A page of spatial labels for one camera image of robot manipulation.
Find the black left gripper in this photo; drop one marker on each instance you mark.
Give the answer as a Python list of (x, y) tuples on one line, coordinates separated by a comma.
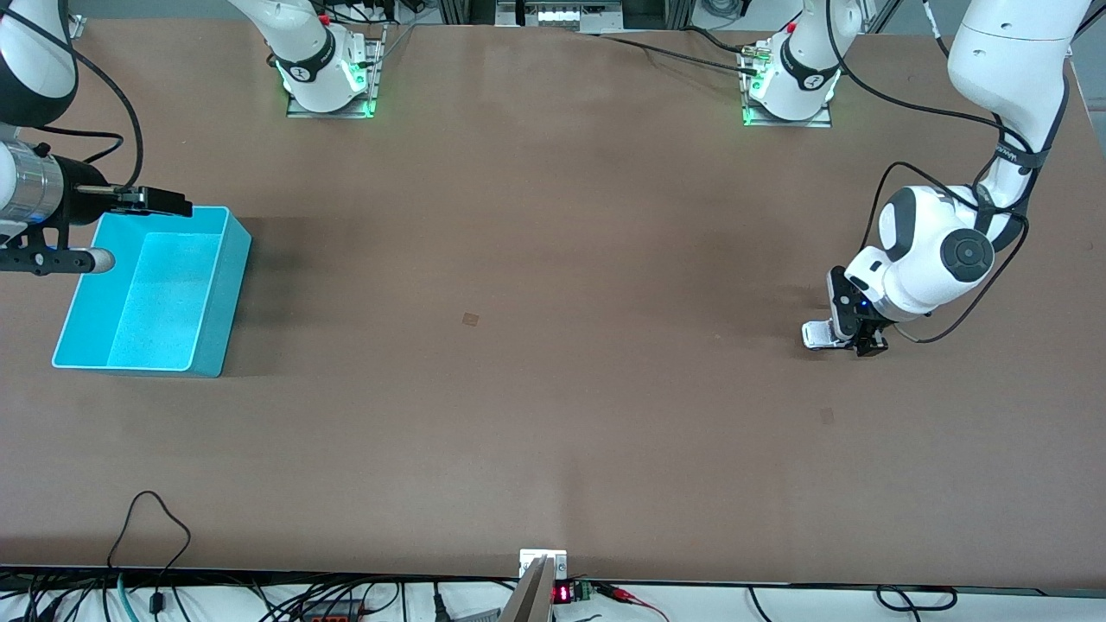
[(869, 338)]

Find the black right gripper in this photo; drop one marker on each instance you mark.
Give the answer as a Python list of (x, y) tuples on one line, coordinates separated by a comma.
[(85, 201)]

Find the white jeep toy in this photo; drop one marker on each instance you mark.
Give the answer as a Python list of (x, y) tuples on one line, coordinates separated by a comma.
[(819, 335)]

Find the turquoise plastic bin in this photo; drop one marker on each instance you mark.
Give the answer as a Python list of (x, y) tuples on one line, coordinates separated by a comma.
[(173, 302)]

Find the red and black clip leads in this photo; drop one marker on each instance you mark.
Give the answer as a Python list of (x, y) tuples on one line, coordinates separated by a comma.
[(618, 593)]

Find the green terminal block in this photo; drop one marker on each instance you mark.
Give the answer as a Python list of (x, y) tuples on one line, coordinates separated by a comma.
[(582, 592)]

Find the red LED display module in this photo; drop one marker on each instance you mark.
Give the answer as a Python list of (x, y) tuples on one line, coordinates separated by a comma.
[(562, 593)]

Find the black power strip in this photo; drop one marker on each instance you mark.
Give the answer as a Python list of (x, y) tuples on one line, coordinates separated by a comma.
[(333, 615)]

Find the silver lit control box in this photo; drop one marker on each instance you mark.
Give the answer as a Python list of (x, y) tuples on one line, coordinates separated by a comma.
[(562, 15)]

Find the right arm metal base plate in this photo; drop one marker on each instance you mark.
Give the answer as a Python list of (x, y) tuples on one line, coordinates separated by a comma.
[(298, 111)]

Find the aluminium corner post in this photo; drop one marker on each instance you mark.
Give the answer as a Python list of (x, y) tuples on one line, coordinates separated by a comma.
[(1071, 47), (78, 28)]

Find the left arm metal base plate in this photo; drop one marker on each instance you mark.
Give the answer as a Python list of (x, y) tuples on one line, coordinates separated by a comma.
[(821, 122)]

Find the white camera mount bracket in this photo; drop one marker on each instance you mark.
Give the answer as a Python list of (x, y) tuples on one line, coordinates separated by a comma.
[(529, 557)]

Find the aluminium camera mount bar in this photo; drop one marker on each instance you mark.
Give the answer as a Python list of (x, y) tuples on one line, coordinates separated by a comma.
[(529, 600)]

